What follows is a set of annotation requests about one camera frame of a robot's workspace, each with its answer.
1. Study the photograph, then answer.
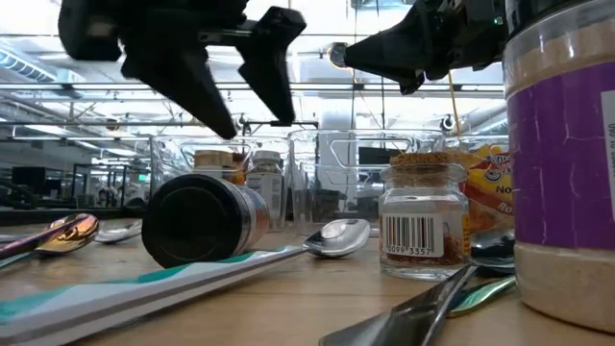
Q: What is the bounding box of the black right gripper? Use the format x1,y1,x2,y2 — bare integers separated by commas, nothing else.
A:
342,0,508,96

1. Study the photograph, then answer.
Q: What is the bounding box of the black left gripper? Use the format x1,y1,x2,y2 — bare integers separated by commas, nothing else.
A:
57,0,308,141

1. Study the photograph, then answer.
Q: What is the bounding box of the tan lid spice jar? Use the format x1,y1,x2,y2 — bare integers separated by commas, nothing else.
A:
193,149,237,181

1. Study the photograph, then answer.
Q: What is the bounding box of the small glass jar cork lid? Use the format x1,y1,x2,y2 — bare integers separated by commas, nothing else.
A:
378,152,471,283

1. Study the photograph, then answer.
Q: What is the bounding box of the red yellow noodle bag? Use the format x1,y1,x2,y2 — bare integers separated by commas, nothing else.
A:
459,143,514,233

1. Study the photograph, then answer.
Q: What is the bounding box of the orange label black lid jar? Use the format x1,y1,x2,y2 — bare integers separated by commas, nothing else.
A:
140,173,272,270

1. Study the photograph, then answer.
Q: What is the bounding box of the purple label spice jar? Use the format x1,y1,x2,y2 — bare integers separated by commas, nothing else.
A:
501,0,615,336

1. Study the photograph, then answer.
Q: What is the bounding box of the black monitor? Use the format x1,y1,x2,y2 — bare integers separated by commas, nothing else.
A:
357,146,410,168

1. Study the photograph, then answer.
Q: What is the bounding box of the clear plastic bin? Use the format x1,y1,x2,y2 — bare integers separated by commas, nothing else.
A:
287,128,448,237
444,134,513,233
149,136,292,234

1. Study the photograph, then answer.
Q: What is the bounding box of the gold rainbow spoon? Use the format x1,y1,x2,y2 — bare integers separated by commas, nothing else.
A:
0,214,101,271

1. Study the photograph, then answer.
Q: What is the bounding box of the plain silver spoon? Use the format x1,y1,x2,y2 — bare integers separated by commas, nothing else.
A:
317,229,517,346

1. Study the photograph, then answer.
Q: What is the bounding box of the purple blue spoon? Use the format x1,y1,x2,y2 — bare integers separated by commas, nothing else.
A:
0,212,92,261

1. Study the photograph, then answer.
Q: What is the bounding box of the yellow hanging cable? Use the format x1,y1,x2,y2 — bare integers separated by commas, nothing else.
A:
445,71,463,136

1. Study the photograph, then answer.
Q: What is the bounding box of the ceiling light rail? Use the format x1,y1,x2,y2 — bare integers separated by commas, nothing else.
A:
0,82,504,93

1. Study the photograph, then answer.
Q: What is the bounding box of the black overhead bracket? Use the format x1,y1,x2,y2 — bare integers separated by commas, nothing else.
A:
247,119,320,132

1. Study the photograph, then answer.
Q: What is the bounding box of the silver spoon pale blue handle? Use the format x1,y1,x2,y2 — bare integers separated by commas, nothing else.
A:
93,218,144,245

